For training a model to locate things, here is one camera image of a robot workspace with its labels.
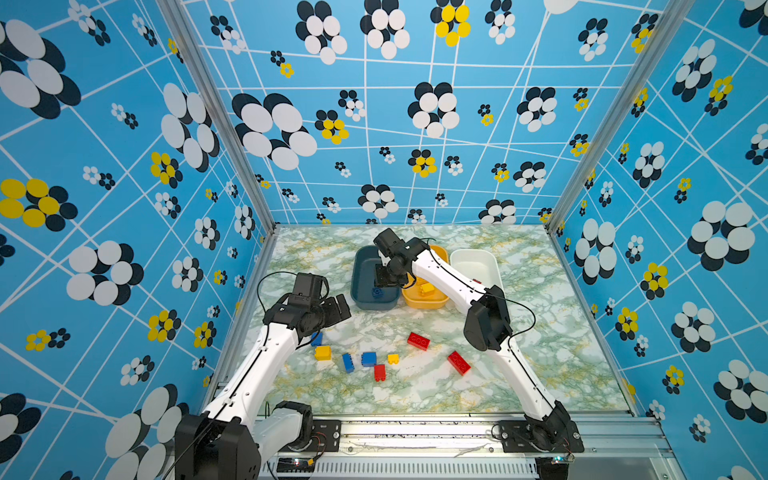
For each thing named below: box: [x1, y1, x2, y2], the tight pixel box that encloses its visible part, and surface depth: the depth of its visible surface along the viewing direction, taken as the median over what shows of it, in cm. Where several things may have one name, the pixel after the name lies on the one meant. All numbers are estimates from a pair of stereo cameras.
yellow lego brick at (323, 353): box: [314, 345, 332, 361], surface depth 88 cm
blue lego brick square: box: [361, 352, 377, 367], surface depth 88 cm
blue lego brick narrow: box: [342, 353, 355, 373], surface depth 86 cm
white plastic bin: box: [450, 249, 504, 289], surface depth 106 cm
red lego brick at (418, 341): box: [407, 332, 431, 351], surface depth 90 cm
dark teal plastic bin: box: [350, 245, 401, 310], surface depth 101 cm
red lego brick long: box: [447, 350, 472, 376], surface depth 86 cm
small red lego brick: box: [374, 364, 387, 382], surface depth 85 cm
